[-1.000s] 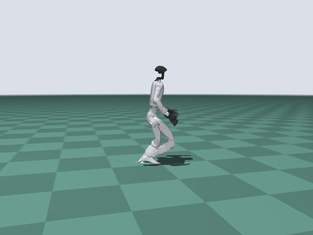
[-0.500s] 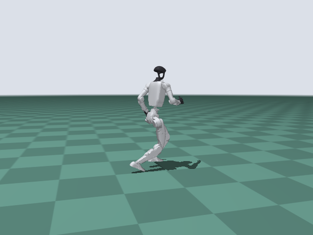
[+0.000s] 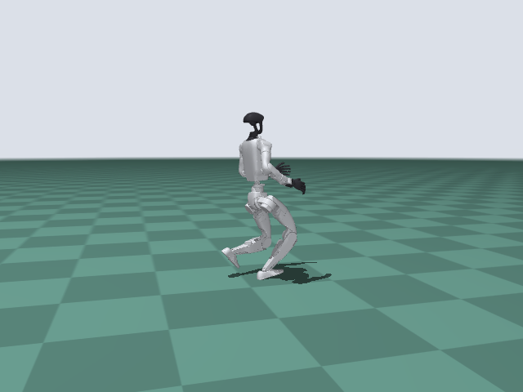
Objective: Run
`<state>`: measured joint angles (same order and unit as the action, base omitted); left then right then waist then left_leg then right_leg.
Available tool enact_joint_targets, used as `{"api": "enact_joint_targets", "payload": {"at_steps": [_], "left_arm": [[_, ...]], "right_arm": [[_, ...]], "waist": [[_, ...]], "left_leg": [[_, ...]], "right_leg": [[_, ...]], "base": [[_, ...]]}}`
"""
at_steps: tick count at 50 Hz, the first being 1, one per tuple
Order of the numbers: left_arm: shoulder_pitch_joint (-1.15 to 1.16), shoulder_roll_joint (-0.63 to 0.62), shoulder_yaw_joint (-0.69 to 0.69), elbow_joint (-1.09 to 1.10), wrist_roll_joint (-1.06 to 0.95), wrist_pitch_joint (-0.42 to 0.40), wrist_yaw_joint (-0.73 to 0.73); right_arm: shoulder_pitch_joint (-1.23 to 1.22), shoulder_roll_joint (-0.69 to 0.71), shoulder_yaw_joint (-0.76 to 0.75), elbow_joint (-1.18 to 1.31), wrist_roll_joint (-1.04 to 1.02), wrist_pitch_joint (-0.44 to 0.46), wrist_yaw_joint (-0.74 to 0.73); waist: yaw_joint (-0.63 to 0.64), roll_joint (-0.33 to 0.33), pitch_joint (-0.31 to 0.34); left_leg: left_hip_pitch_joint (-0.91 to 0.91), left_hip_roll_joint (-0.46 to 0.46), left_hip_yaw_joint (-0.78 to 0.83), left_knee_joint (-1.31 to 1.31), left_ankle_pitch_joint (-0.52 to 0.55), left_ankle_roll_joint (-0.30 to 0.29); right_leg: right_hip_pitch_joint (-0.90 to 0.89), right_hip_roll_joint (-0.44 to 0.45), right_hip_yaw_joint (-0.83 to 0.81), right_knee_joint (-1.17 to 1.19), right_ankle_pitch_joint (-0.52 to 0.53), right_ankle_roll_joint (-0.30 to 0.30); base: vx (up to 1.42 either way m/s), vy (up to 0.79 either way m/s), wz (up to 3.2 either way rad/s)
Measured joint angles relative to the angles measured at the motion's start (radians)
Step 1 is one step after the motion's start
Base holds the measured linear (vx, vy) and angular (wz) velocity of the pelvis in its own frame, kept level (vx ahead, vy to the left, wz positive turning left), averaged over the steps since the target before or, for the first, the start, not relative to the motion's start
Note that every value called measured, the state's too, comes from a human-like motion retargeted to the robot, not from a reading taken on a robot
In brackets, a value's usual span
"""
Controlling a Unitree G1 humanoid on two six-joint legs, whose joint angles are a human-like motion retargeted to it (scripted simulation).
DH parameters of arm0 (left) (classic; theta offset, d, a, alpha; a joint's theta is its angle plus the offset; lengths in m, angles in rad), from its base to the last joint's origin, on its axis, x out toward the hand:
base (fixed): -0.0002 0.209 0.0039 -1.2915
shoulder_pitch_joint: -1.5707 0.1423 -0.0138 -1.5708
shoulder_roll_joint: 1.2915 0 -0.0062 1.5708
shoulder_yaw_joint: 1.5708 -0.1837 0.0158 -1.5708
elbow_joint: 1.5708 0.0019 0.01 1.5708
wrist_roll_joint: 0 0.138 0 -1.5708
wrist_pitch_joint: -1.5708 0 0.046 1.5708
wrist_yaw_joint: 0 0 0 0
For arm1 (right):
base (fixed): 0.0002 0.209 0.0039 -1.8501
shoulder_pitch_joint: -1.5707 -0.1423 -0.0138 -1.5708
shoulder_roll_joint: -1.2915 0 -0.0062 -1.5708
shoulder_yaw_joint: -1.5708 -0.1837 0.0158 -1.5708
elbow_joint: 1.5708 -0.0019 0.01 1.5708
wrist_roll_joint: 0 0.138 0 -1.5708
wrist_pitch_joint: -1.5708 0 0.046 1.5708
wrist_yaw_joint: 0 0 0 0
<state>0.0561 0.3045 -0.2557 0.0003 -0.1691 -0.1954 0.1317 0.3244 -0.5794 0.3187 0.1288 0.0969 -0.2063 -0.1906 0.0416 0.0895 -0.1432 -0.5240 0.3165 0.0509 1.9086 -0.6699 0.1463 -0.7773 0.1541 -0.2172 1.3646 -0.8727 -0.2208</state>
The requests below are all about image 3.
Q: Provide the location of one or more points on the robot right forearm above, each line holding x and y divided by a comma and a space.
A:
276, 175

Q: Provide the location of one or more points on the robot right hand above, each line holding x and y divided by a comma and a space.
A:
297, 184

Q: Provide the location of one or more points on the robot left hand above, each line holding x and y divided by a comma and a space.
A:
280, 169

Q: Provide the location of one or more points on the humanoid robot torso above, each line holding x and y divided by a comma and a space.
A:
253, 171

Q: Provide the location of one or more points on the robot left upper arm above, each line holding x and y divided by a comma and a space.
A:
241, 163

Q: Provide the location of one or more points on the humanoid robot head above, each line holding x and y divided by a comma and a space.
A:
253, 119

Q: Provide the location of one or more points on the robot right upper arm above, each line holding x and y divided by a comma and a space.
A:
265, 147

